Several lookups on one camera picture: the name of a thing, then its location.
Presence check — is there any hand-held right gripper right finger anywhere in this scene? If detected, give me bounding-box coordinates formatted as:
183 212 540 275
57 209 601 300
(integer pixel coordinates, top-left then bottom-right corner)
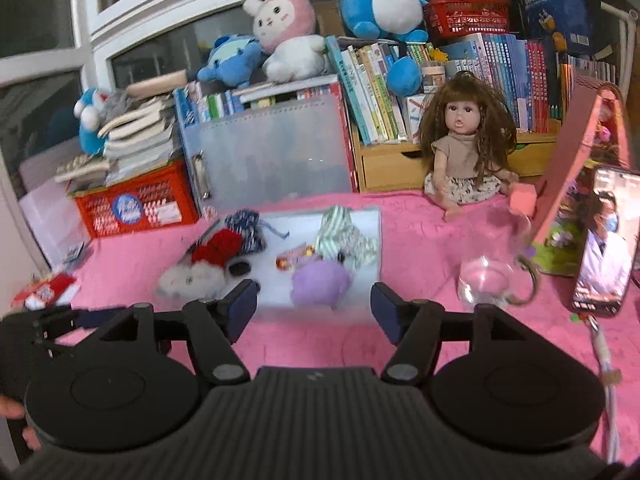
370 281 547 387

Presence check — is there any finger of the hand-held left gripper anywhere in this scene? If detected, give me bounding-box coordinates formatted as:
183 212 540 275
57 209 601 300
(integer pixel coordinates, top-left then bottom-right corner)
32 306 133 349

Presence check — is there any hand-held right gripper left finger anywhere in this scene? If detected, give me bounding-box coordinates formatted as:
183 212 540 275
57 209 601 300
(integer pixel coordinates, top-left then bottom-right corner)
92 279 262 387

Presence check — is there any white cardboard box tray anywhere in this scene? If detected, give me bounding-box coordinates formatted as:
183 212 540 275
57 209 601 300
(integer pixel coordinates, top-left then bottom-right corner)
157 206 385 319

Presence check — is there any white fluffy plush toy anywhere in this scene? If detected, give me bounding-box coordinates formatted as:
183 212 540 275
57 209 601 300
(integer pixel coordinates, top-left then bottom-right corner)
159 260 227 298

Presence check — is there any red knitted doll hat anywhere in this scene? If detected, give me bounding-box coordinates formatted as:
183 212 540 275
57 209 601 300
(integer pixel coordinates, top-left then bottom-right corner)
191 229 244 267

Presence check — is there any purple fluffy pompom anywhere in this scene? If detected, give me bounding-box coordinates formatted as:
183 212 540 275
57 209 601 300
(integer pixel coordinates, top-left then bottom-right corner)
291 259 352 308

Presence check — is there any green striped doll dress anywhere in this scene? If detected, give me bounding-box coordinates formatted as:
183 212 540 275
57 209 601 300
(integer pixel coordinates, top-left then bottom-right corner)
316 205 379 272

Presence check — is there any person's left hand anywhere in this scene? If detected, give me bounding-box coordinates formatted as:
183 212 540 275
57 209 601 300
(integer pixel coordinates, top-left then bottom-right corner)
0 395 45 454

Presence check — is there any red white snack packet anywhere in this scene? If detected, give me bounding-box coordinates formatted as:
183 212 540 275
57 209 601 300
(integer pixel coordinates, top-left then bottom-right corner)
11 272 82 311

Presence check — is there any pink printed blanket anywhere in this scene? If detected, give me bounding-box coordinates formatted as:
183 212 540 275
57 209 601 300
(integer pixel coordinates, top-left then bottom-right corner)
70 191 640 466

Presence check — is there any clear glass cup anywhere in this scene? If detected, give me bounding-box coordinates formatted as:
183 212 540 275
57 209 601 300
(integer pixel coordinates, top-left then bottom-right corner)
457 210 544 312

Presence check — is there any white plastic container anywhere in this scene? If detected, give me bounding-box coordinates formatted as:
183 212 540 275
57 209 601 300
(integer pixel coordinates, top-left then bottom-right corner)
19 180 97 272

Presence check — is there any red plastic crate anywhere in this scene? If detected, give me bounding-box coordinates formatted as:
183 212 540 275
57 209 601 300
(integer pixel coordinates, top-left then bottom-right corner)
75 157 201 239

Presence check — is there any wooden desktop drawer organizer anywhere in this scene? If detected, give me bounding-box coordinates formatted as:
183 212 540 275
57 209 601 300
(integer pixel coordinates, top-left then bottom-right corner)
350 125 562 194

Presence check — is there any translucent plastic file case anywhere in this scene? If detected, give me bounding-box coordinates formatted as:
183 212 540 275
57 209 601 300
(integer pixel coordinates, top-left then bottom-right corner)
182 97 359 219

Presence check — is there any brown-haired baby doll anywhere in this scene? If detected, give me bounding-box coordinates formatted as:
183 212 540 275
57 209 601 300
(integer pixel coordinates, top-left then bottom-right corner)
419 71 521 224

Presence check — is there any pink foam cube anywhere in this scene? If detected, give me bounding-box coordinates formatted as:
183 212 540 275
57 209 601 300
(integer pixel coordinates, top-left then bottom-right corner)
509 183 539 214

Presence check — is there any blue white cat plush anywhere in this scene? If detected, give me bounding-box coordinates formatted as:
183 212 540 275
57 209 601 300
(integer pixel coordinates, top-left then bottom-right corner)
74 87 119 157

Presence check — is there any stack of worn books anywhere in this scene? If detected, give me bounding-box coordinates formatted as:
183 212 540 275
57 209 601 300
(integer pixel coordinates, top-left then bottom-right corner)
55 80 189 196

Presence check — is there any small white box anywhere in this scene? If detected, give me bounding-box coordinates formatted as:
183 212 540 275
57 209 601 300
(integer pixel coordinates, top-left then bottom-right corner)
404 94 432 137

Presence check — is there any row of thin blue books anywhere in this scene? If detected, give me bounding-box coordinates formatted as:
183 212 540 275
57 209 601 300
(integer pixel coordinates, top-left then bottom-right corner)
174 74 351 211

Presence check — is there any smartphone with lit screen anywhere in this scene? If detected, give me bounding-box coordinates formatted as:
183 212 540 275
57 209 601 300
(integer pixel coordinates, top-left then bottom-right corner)
571 165 640 319

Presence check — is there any small blue plush toy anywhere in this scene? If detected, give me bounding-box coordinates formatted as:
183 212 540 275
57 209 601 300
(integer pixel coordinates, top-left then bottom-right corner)
196 34 269 89

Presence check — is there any row of colourful books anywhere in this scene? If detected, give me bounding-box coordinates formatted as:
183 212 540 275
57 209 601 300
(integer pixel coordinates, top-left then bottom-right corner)
325 32 617 147

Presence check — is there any pink white rabbit plush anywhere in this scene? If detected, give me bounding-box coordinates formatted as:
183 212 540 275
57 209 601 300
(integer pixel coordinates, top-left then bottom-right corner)
243 0 329 83

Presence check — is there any red plastic basket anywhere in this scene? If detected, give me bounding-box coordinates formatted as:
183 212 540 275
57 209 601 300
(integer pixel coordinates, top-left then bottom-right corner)
424 0 514 40

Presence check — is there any large blue plush toy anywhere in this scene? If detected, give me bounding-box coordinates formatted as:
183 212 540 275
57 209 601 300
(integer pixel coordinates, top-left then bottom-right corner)
329 0 431 97

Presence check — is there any blue printed carton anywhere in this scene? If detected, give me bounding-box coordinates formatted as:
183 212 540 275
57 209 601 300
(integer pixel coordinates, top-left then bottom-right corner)
517 0 594 57

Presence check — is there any dark floral drawstring pouch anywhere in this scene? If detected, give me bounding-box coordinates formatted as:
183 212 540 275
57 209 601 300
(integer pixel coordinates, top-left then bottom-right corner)
224 209 268 255

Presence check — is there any white braided cable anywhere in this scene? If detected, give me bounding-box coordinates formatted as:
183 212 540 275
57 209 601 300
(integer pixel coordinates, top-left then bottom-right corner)
582 314 624 464

